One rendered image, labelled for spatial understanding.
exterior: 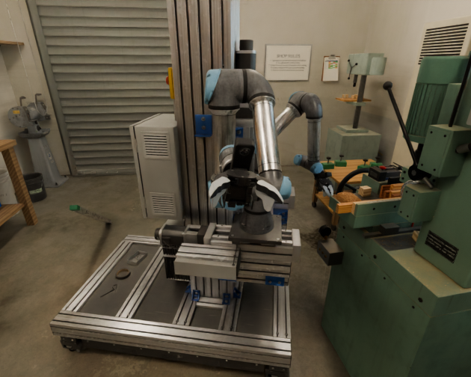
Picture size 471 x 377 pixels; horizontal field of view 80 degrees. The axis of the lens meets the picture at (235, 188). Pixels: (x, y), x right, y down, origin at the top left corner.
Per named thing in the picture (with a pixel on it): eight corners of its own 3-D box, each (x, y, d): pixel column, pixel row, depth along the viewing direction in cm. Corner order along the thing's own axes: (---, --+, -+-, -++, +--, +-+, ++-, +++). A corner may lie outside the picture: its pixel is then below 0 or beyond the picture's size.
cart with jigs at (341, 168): (362, 202, 326) (373, 148, 300) (393, 228, 275) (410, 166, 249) (308, 205, 318) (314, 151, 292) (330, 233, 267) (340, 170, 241)
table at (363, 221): (417, 188, 157) (420, 178, 155) (469, 214, 130) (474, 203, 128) (318, 197, 146) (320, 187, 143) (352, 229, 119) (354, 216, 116)
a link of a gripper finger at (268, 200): (286, 218, 61) (256, 201, 67) (292, 194, 59) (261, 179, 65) (277, 222, 59) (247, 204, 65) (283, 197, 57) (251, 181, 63)
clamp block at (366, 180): (383, 186, 152) (386, 170, 148) (401, 197, 140) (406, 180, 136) (359, 188, 149) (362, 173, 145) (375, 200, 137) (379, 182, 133)
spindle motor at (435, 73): (427, 134, 123) (449, 56, 111) (464, 144, 108) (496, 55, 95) (392, 136, 120) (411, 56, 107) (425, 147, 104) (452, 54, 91)
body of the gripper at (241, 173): (254, 211, 67) (247, 190, 78) (260, 177, 63) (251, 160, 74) (222, 209, 65) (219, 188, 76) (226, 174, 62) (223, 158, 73)
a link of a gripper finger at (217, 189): (208, 218, 57) (231, 203, 65) (211, 191, 55) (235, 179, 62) (196, 212, 58) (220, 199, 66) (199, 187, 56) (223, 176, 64)
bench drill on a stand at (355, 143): (351, 174, 406) (374, 54, 341) (374, 192, 350) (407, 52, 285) (319, 176, 402) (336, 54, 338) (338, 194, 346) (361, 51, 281)
